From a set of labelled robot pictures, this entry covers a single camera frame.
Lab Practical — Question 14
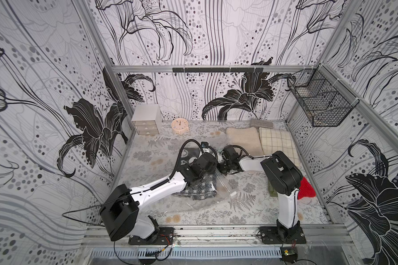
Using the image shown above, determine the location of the cream checked cloth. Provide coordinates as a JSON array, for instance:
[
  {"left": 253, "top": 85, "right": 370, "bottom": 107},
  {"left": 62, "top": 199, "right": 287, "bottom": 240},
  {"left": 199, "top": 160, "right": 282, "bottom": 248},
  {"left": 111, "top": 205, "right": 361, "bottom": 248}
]
[{"left": 259, "top": 128, "right": 301, "bottom": 168}]

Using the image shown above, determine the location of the white mini drawer unit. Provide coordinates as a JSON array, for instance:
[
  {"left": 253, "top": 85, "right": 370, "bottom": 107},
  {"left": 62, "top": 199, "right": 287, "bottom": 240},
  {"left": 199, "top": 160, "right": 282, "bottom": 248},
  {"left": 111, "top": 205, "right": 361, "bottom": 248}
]
[{"left": 131, "top": 104, "right": 163, "bottom": 135}]

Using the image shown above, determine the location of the grey flat sponge block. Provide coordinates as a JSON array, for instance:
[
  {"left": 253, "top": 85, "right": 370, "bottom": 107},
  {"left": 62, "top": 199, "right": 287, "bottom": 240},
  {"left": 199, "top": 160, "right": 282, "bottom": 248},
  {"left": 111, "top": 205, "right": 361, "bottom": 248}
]
[{"left": 249, "top": 119, "right": 274, "bottom": 129}]

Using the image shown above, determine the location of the black wall rail strip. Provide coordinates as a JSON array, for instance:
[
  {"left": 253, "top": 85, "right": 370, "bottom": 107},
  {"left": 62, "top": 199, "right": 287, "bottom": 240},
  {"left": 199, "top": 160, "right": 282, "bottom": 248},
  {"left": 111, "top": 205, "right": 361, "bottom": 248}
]
[{"left": 172, "top": 67, "right": 264, "bottom": 73}]

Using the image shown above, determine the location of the black white patterned scarf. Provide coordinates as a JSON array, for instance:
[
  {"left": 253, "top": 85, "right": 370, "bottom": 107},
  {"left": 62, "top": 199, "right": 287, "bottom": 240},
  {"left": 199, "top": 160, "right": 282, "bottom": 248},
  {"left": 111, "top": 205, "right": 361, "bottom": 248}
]
[{"left": 172, "top": 148, "right": 217, "bottom": 201}]

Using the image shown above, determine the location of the peach round alarm clock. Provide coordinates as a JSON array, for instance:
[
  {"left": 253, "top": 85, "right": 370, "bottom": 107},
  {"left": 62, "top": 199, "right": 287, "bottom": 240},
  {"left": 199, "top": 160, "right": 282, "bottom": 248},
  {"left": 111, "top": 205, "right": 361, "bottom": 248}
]
[{"left": 171, "top": 118, "right": 189, "bottom": 135}]

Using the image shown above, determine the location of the red knitted cloth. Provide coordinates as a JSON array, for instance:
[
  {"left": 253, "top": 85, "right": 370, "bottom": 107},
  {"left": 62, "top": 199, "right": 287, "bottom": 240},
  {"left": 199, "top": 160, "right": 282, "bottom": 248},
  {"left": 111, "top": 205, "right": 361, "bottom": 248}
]
[{"left": 297, "top": 177, "right": 317, "bottom": 200}]

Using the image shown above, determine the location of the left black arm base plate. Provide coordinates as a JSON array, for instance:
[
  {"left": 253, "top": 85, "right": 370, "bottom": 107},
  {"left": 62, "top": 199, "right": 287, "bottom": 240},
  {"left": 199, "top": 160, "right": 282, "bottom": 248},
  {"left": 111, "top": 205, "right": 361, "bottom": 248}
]
[{"left": 128, "top": 227, "right": 175, "bottom": 246}]

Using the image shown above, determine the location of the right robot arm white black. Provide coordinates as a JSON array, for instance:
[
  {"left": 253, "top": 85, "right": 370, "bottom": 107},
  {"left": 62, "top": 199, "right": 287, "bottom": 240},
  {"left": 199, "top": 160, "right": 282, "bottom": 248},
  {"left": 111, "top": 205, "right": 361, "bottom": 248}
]
[{"left": 218, "top": 145, "right": 303, "bottom": 234}]

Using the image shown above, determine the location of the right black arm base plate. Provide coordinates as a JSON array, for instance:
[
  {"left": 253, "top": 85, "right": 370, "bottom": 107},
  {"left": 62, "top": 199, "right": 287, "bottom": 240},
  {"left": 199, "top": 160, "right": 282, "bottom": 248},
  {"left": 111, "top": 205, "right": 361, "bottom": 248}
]
[{"left": 258, "top": 226, "right": 307, "bottom": 245}]

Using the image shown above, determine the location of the clear plastic vacuum bag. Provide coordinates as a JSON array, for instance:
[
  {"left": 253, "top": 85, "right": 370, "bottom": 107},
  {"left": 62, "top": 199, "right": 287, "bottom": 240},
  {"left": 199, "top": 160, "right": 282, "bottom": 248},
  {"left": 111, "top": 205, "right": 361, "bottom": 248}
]
[{"left": 134, "top": 139, "right": 250, "bottom": 208}]

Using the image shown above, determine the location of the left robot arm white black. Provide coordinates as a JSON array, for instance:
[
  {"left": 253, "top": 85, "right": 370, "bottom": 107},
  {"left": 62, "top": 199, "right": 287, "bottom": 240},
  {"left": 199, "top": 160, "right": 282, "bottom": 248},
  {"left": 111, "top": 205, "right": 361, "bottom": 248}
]
[{"left": 99, "top": 152, "right": 218, "bottom": 245}]

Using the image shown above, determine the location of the green knitted cloth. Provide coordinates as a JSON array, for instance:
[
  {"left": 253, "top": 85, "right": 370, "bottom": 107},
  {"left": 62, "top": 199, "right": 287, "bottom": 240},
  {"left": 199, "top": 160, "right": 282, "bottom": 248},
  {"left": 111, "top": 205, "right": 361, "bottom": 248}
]
[{"left": 268, "top": 183, "right": 277, "bottom": 198}]

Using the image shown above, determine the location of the black wire wall basket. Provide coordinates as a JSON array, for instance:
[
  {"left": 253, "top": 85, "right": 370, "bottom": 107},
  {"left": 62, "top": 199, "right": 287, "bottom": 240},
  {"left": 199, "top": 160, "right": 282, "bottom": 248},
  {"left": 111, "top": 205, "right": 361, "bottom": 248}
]
[{"left": 287, "top": 66, "right": 360, "bottom": 127}]

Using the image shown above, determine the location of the beige fluffy scarf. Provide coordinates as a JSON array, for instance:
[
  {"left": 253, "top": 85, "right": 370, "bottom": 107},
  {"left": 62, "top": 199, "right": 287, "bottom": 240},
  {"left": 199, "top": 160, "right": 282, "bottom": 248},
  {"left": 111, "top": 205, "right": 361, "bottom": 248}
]
[{"left": 226, "top": 127, "right": 264, "bottom": 156}]

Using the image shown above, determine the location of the white cable duct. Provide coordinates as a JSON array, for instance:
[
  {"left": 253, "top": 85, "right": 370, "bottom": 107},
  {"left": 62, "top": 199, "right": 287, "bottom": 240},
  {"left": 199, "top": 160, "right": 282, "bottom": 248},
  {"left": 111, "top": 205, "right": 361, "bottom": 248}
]
[{"left": 92, "top": 247, "right": 281, "bottom": 260}]

